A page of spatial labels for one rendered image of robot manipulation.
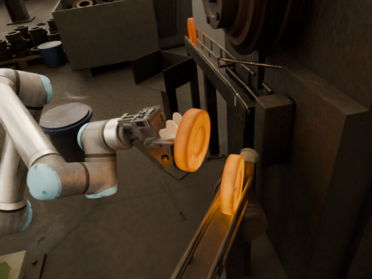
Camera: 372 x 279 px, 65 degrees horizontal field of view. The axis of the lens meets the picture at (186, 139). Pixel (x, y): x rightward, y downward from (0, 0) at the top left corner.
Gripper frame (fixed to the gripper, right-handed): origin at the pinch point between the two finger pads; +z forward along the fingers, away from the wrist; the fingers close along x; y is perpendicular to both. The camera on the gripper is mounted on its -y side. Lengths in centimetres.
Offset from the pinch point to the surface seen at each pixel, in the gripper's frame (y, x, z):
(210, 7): 21, 46, -6
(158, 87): -10, 66, -56
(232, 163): -9.1, -0.3, 7.8
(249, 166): -16.9, 8.2, 7.6
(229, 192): -13.1, -6.2, 7.7
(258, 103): -8.0, 28.0, 7.4
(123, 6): 32, 214, -172
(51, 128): -11, 37, -115
